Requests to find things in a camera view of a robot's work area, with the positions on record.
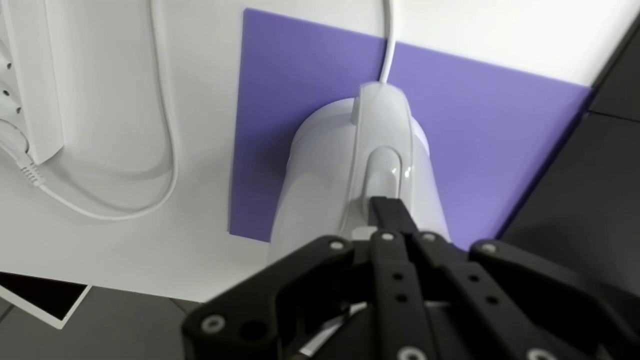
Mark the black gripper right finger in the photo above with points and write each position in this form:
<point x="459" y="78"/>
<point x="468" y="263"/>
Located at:
<point x="520" y="301"/>

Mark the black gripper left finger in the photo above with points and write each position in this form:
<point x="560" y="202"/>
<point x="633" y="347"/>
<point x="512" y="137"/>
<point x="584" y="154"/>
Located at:
<point x="301" y="301"/>

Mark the white electric kettle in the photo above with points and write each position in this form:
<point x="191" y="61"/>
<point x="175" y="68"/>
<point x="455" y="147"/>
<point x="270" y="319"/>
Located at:
<point x="320" y="172"/>

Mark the purple rectangular mat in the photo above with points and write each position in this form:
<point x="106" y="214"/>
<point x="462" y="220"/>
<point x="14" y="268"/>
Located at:
<point x="492" y="133"/>

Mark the black card with white border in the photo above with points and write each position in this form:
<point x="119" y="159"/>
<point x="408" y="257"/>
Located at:
<point x="40" y="296"/>

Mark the white power plug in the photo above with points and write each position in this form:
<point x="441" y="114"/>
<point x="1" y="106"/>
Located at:
<point x="17" y="153"/>

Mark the white power strip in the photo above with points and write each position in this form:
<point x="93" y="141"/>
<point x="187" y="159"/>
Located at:
<point x="36" y="87"/>

